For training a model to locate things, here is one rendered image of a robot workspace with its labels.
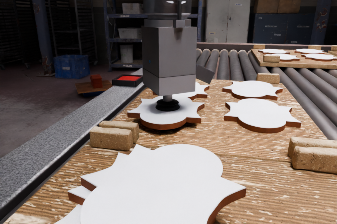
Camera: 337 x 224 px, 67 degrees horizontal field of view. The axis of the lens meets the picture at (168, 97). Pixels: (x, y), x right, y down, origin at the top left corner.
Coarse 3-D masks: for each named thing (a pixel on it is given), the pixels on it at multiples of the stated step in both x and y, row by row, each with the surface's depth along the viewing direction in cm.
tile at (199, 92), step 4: (196, 84) 64; (196, 88) 60; (200, 88) 60; (204, 88) 61; (208, 88) 63; (192, 92) 57; (196, 92) 57; (200, 92) 57; (204, 92) 57; (188, 96) 54; (192, 96) 55; (196, 96) 57; (200, 96) 57; (204, 96) 56
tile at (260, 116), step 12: (228, 108) 50; (240, 108) 48; (252, 108) 48; (264, 108) 48; (276, 108) 48; (288, 108) 48; (228, 120) 45; (240, 120) 43; (252, 120) 42; (264, 120) 42; (276, 120) 42; (288, 120) 42; (264, 132) 40; (276, 132) 40
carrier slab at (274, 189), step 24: (72, 168) 31; (96, 168) 31; (240, 168) 31; (264, 168) 31; (288, 168) 31; (48, 192) 27; (264, 192) 27; (288, 192) 27; (312, 192) 27; (336, 192) 27; (24, 216) 24; (48, 216) 24; (216, 216) 24; (240, 216) 24; (264, 216) 24; (288, 216) 24; (312, 216) 24; (336, 216) 24
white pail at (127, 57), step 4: (120, 44) 525; (124, 44) 533; (128, 44) 534; (132, 44) 527; (120, 48) 517; (124, 48) 510; (128, 48) 511; (132, 48) 520; (120, 52) 522; (124, 52) 514; (128, 52) 514; (132, 52) 522; (124, 56) 517; (128, 56) 517; (132, 56) 525; (124, 60) 520; (128, 60) 520; (132, 60) 527
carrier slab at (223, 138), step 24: (144, 96) 58; (216, 96) 58; (288, 96) 58; (120, 120) 45; (216, 120) 45; (312, 120) 45; (144, 144) 37; (168, 144) 37; (192, 144) 37; (216, 144) 37; (240, 144) 37; (264, 144) 37; (288, 144) 37
